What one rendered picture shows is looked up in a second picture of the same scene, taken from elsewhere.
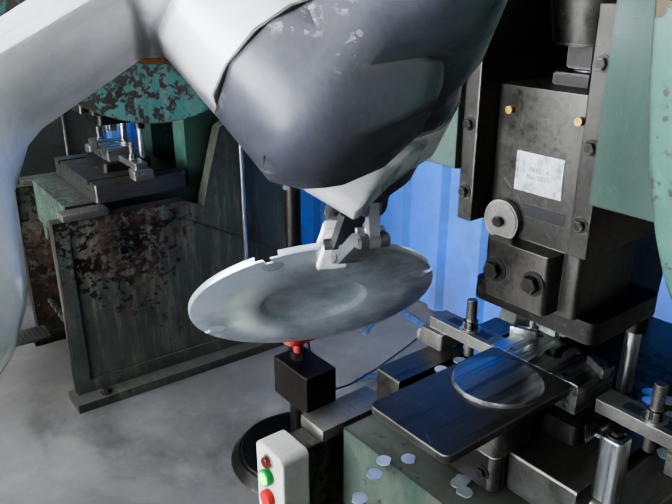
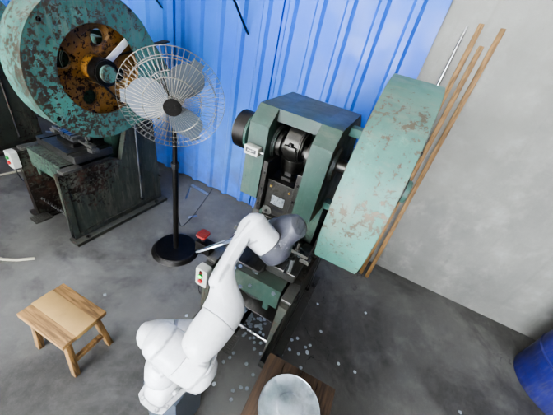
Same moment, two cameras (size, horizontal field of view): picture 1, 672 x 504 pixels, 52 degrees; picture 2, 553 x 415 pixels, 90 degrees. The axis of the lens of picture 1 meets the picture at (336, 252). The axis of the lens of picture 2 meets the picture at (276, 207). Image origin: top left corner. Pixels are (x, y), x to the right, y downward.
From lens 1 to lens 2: 0.69 m
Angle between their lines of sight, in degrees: 32
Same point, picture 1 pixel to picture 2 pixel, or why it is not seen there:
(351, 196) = not seen: hidden behind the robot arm
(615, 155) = (298, 207)
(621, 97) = (300, 196)
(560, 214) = (281, 211)
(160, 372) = (109, 225)
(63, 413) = (70, 248)
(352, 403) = (219, 250)
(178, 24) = (254, 244)
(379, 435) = not seen: hidden behind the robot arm
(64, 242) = (63, 183)
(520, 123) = (273, 188)
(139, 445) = (112, 256)
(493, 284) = not seen: hidden behind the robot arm
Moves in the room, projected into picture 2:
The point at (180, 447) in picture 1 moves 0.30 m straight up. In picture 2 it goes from (130, 254) to (126, 226)
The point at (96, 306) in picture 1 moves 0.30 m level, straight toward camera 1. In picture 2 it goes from (80, 205) to (95, 226)
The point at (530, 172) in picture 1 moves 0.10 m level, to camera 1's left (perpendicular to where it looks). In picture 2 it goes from (275, 200) to (257, 202)
